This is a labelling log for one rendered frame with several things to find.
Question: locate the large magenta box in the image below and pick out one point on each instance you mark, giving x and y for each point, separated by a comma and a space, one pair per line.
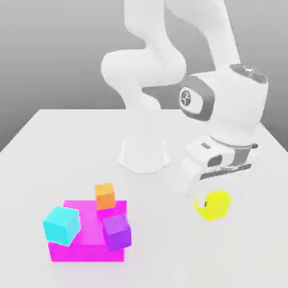
90, 227

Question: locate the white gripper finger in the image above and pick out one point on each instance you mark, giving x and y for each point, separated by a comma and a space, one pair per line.
201, 201

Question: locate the small purple cube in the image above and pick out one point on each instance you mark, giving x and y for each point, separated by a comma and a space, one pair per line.
117, 232

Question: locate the small cyan cube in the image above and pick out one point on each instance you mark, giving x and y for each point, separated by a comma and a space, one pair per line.
61, 226

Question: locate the small orange cube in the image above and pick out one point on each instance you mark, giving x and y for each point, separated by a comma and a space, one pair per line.
105, 196

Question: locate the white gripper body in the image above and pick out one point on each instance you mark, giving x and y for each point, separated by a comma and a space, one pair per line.
191, 180

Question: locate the small yellow cube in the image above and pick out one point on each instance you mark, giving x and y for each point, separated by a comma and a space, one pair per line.
217, 205

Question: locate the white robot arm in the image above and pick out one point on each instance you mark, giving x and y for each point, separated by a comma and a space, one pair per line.
157, 67

